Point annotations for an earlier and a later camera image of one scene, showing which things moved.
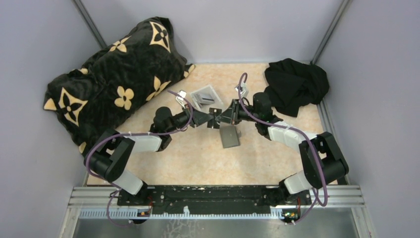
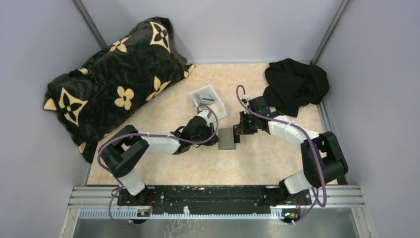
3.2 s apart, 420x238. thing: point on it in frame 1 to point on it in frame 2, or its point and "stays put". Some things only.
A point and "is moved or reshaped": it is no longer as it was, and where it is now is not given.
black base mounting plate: [207, 200] stays put
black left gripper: [199, 118] to [211, 142]
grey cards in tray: [204, 98] stays put
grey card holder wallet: [230, 135] is moved or reshaped
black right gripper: [231, 112] to [243, 130]
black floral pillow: [113, 86] stays put
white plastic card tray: [205, 98] stays put
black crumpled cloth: [292, 85] stays put
